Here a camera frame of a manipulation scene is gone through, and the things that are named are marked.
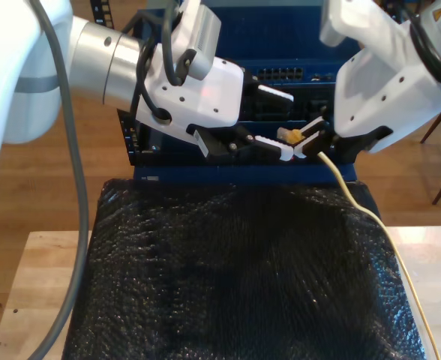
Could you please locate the yellow network cable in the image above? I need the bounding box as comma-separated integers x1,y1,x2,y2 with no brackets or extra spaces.
277,126,441,360

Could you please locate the black rack drawer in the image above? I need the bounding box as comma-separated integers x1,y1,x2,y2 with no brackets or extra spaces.
129,119,358,167

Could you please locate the black rack server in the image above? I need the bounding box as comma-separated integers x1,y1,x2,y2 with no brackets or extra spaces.
238,84,336,124

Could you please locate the black textured mat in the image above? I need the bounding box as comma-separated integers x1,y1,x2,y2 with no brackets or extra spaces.
61,178,428,360

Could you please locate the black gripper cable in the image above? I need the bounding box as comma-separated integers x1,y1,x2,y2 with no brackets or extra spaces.
119,9,173,127

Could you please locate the blue network switch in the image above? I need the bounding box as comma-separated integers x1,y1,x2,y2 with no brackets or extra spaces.
134,5,341,90

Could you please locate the black equipment rack frame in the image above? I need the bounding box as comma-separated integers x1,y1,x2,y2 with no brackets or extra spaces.
88,0,359,168

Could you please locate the brown chair leg frame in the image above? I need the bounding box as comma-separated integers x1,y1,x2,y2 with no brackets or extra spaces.
419,108,441,206

